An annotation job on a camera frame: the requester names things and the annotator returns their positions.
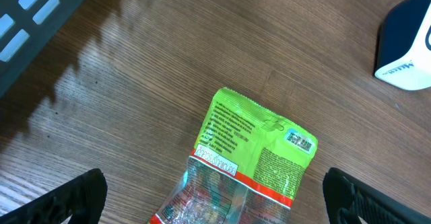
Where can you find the grey plastic mesh basket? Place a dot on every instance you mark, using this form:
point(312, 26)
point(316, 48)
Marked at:
point(26, 27)

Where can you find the white barcode scanner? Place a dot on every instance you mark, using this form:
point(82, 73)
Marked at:
point(403, 54)

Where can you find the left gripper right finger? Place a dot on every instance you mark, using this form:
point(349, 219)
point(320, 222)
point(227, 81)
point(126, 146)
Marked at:
point(350, 201)

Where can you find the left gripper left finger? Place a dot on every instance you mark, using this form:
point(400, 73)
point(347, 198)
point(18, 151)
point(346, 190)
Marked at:
point(81, 200)

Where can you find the green candy bag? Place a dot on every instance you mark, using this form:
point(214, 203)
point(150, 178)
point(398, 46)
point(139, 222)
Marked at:
point(246, 166)

